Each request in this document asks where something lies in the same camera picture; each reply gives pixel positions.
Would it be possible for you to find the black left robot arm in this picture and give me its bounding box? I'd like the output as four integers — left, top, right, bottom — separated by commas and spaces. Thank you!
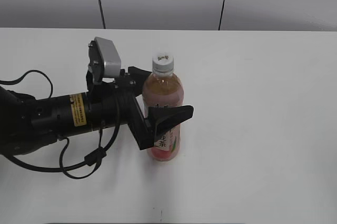
1, 67, 194, 156

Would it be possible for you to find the white bottle cap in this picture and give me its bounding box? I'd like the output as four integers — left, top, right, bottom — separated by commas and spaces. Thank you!
152, 53, 174, 73

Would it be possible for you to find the peach oolong tea bottle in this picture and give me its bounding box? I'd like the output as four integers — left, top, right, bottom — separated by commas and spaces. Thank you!
142, 73, 184, 161

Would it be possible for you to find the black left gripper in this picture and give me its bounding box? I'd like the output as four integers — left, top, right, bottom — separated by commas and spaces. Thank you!
86, 66, 194, 150

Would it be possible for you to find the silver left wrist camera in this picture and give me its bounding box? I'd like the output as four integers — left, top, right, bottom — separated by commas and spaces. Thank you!
88, 37, 121, 85

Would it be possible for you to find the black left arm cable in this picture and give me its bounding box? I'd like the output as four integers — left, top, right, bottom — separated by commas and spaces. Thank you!
0, 69, 122, 180

